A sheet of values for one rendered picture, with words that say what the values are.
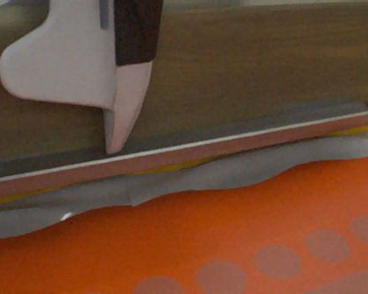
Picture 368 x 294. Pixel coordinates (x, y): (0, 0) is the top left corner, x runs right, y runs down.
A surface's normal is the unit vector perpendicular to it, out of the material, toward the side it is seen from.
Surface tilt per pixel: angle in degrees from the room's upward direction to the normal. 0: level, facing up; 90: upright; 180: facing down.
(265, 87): 90
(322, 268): 0
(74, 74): 83
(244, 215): 0
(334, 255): 0
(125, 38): 85
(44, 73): 83
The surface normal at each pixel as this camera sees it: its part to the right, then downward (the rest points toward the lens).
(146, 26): 0.36, 0.69
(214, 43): 0.37, 0.52
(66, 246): 0.04, -0.84
